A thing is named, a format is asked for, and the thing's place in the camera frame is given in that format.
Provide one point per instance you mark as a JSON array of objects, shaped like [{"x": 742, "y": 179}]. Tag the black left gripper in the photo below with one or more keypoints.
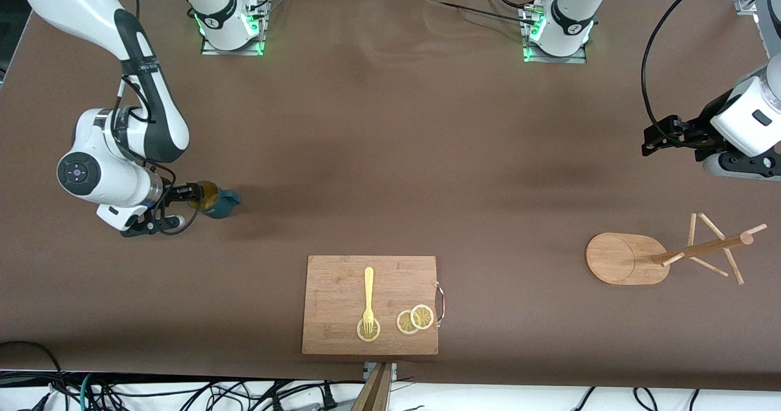
[{"x": 699, "y": 129}]

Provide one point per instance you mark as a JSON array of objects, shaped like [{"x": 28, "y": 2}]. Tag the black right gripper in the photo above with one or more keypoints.
[{"x": 172, "y": 192}]

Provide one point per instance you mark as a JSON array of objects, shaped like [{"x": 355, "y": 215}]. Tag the teal mug yellow inside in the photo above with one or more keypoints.
[{"x": 223, "y": 207}]

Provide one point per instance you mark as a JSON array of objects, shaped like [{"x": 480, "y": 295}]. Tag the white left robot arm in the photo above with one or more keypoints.
[{"x": 573, "y": 8}]

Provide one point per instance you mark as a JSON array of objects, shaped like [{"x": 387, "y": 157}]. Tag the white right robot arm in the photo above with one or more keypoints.
[{"x": 91, "y": 2}]

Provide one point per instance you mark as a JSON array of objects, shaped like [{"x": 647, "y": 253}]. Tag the bamboo mug rack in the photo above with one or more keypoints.
[{"x": 616, "y": 258}]

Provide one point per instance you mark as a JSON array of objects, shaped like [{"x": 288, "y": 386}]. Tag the wooden cutting board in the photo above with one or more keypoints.
[{"x": 335, "y": 295}]

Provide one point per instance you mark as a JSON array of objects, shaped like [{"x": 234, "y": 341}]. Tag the yellow plastic fork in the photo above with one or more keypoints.
[{"x": 368, "y": 289}]

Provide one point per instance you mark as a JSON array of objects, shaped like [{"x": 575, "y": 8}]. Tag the lemon slice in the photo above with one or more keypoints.
[
  {"x": 403, "y": 323},
  {"x": 422, "y": 316},
  {"x": 374, "y": 336}
]

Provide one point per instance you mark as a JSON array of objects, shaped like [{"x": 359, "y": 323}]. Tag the black power plug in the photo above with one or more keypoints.
[{"x": 329, "y": 399}]

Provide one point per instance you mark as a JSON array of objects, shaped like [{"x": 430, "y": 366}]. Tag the wooden strip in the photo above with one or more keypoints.
[{"x": 375, "y": 396}]

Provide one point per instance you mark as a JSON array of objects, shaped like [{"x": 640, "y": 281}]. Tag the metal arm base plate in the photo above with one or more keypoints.
[
  {"x": 573, "y": 60},
  {"x": 244, "y": 51}
]

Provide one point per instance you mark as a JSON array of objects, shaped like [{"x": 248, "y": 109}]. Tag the small metal bracket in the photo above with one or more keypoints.
[{"x": 394, "y": 371}]

